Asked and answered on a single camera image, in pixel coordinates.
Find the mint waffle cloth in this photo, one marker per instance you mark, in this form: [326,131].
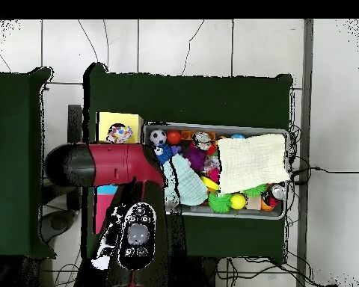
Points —
[191,185]

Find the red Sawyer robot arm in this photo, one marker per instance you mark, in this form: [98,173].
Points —
[113,164]

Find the wooden box with three holes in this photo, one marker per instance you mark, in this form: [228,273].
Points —
[128,119]

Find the clear mesh bin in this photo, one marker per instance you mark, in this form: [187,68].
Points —
[257,129]

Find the purple spiky ball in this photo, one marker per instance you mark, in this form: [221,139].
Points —
[196,158]

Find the blue spiky toy with eyes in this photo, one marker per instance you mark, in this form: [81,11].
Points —
[164,152]

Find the orange ball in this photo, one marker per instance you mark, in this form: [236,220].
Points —
[174,137]

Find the crushed silver can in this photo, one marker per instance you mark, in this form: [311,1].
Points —
[202,139]

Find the small soccer ball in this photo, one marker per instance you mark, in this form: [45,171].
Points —
[158,137]

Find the dark green table cloth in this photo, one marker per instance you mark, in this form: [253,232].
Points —
[182,98]

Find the green spiky ball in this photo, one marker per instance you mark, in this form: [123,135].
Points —
[220,204]

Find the cream waffle cloth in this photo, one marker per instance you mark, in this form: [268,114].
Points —
[251,161]

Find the yellow ball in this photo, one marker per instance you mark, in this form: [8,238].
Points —
[237,201]

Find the green covered side table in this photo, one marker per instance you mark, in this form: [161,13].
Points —
[15,164]

